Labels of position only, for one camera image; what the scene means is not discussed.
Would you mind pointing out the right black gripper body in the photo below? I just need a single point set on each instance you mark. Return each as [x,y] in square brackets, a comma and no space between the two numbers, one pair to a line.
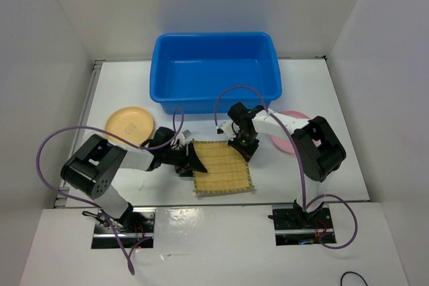
[241,134]

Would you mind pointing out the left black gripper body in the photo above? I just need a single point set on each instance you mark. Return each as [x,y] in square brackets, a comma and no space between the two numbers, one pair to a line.
[177,157]

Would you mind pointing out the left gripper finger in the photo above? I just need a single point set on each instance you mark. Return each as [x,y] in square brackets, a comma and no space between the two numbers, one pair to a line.
[185,171]
[194,162]

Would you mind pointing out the bamboo woven mat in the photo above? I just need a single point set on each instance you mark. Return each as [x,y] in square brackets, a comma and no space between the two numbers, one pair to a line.
[227,171]

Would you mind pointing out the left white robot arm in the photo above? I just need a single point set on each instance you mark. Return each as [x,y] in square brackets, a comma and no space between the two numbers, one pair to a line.
[94,166]

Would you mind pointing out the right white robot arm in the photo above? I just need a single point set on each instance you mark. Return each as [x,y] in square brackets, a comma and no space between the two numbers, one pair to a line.
[317,148]

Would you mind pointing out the blue plastic bin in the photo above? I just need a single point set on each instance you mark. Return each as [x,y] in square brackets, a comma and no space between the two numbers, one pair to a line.
[207,72]

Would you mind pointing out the orange plastic plate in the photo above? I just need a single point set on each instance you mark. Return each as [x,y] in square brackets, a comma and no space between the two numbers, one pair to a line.
[132,123]

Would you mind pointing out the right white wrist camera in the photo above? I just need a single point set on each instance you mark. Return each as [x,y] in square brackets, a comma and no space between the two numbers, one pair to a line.
[227,128]

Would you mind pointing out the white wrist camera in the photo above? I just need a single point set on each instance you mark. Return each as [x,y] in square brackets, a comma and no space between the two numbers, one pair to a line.
[227,128]
[181,139]

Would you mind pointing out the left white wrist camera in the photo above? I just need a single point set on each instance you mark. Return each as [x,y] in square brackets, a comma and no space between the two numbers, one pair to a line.
[181,139]

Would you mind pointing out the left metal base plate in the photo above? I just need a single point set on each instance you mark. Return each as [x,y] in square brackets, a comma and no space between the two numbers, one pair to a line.
[139,234]

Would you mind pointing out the metal base plate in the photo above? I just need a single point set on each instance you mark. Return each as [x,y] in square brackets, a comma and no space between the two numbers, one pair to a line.
[139,234]
[288,231]

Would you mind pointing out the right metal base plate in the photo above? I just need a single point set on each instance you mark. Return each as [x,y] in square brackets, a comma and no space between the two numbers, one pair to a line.
[288,231]

